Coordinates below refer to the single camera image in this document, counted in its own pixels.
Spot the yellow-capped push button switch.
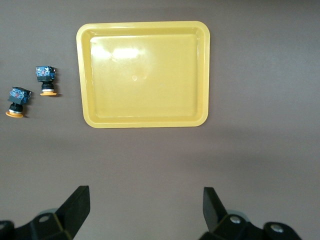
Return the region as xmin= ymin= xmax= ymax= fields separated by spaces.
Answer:
xmin=35 ymin=65 xmax=59 ymax=97
xmin=5 ymin=86 xmax=33 ymax=118

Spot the brown table cover mat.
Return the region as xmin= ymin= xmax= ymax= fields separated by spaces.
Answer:
xmin=0 ymin=0 xmax=320 ymax=240

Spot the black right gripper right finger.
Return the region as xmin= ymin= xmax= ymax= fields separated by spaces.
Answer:
xmin=200 ymin=186 xmax=266 ymax=240

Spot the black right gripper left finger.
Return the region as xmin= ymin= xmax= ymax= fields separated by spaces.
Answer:
xmin=13 ymin=185 xmax=91 ymax=240

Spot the yellow plastic tray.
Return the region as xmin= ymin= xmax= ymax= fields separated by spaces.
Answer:
xmin=75 ymin=20 xmax=211 ymax=129

